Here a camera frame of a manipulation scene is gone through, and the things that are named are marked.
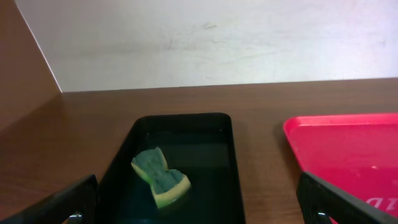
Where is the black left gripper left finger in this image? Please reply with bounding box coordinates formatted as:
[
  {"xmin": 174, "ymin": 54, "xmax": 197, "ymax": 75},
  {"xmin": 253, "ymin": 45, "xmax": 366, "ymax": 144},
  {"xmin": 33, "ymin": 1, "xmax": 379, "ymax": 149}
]
[{"xmin": 1, "ymin": 174, "xmax": 98, "ymax": 224}]

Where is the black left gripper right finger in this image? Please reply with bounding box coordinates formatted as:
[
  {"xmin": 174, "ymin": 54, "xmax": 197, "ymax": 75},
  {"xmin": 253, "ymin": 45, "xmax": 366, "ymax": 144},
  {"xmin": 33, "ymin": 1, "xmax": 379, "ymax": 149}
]
[{"xmin": 296, "ymin": 172, "xmax": 397, "ymax": 224}]

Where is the yellow green sponge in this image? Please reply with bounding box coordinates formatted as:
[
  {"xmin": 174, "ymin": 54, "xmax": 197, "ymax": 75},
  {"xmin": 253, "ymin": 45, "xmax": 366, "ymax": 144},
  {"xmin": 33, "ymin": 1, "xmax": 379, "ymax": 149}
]
[{"xmin": 131, "ymin": 147, "xmax": 192, "ymax": 208}]

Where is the red plastic tray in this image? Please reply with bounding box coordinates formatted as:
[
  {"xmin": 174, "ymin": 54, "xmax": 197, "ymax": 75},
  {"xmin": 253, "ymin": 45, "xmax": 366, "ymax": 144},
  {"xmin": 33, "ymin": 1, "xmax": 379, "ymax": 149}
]
[{"xmin": 284, "ymin": 113, "xmax": 397, "ymax": 218}]

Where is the black rectangular water tray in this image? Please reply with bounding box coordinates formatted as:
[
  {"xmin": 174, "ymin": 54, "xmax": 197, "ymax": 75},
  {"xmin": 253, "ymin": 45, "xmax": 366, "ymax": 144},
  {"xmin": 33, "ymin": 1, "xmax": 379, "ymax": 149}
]
[{"xmin": 95, "ymin": 113, "xmax": 245, "ymax": 223}]

